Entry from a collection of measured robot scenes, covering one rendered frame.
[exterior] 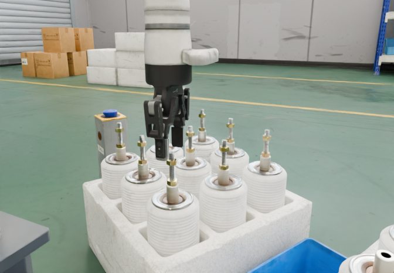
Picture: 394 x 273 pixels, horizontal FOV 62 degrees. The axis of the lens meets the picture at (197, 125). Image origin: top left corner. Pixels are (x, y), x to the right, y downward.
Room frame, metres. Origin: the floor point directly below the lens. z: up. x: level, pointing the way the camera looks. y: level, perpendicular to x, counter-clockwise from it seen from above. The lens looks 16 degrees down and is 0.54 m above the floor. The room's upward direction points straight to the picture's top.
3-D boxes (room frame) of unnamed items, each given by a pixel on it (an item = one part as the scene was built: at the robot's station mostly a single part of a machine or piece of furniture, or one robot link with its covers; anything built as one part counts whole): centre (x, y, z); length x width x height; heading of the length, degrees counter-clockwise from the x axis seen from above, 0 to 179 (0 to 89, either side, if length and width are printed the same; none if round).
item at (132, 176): (0.62, 0.11, 0.25); 0.08 x 0.08 x 0.01
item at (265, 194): (0.66, -0.15, 0.16); 0.10 x 0.10 x 0.18
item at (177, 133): (0.56, 0.03, 0.36); 0.02 x 0.01 x 0.04; 72
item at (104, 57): (3.71, 0.93, 0.27); 0.39 x 0.39 x 0.18; 66
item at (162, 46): (0.52, 0.03, 0.52); 0.11 x 0.09 x 0.06; 72
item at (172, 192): (0.53, 0.04, 0.26); 0.02 x 0.02 x 0.03
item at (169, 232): (0.53, 0.04, 0.16); 0.10 x 0.10 x 0.18
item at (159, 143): (0.48, 0.06, 0.37); 0.03 x 0.01 x 0.05; 162
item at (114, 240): (0.69, 0.01, 0.09); 0.39 x 0.39 x 0.18; 35
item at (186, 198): (0.53, 0.04, 0.25); 0.08 x 0.08 x 0.01
